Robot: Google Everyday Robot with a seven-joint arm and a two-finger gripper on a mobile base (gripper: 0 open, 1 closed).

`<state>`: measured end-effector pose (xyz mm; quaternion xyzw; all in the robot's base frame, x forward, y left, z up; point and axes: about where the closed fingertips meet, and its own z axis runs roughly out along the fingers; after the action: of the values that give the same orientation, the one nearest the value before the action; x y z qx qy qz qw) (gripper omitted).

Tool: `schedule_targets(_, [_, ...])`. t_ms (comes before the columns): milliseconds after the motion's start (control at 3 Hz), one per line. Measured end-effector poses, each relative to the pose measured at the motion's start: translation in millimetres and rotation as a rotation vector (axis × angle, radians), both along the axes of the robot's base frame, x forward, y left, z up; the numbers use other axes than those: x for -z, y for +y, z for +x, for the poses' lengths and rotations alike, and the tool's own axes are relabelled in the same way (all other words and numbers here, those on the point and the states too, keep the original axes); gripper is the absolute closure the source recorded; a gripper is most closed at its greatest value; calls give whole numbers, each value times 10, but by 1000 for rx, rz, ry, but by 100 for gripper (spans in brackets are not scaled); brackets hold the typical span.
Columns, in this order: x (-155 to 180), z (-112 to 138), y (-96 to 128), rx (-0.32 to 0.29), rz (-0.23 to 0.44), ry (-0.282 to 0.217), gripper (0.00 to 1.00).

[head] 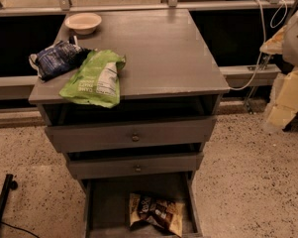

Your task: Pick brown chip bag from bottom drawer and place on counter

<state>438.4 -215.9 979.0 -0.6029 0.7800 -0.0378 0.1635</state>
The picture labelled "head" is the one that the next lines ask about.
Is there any grey middle drawer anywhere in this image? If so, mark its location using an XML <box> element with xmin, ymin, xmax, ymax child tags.
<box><xmin>67</xmin><ymin>152</ymin><xmax>203</xmax><ymax>179</ymax></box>

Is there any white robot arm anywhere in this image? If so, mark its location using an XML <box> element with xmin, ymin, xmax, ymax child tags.
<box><xmin>259</xmin><ymin>10</ymin><xmax>298</xmax><ymax>133</ymax></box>

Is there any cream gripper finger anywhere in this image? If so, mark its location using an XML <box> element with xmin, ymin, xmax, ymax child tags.
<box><xmin>262</xmin><ymin>66</ymin><xmax>298</xmax><ymax>133</ymax></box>
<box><xmin>259</xmin><ymin>26</ymin><xmax>286</xmax><ymax>55</ymax></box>

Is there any brown chip bag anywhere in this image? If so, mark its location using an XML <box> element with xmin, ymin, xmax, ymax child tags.
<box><xmin>129</xmin><ymin>193</ymin><xmax>185</xmax><ymax>237</ymax></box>

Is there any black floor cable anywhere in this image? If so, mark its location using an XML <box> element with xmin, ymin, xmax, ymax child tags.
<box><xmin>0</xmin><ymin>221</ymin><xmax>42</xmax><ymax>238</ymax></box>

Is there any grey wooden drawer cabinet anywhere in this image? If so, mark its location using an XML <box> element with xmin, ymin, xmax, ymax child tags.
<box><xmin>28</xmin><ymin>9</ymin><xmax>231</xmax><ymax>238</ymax></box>

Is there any black stand leg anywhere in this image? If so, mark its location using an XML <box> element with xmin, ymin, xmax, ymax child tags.
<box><xmin>0</xmin><ymin>174</ymin><xmax>18</xmax><ymax>225</ymax></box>

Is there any white bowl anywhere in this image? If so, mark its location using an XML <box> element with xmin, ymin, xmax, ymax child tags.
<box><xmin>64</xmin><ymin>13</ymin><xmax>102</xmax><ymax>35</ymax></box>

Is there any grey top drawer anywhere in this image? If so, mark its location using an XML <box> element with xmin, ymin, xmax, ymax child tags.
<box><xmin>46</xmin><ymin>116</ymin><xmax>216</xmax><ymax>153</ymax></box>

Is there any metal railing frame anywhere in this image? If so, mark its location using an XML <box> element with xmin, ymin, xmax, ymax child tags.
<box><xmin>0</xmin><ymin>0</ymin><xmax>298</xmax><ymax>115</ymax></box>

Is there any green chip bag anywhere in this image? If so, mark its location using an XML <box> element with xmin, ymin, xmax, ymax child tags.
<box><xmin>59</xmin><ymin>50</ymin><xmax>126</xmax><ymax>108</ymax></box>

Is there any blue chip bag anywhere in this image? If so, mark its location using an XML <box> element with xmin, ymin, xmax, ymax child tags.
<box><xmin>29</xmin><ymin>41</ymin><xmax>90</xmax><ymax>81</ymax></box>

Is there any grey open bottom drawer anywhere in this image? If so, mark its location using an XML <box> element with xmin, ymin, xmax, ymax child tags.
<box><xmin>83</xmin><ymin>173</ymin><xmax>203</xmax><ymax>238</ymax></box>

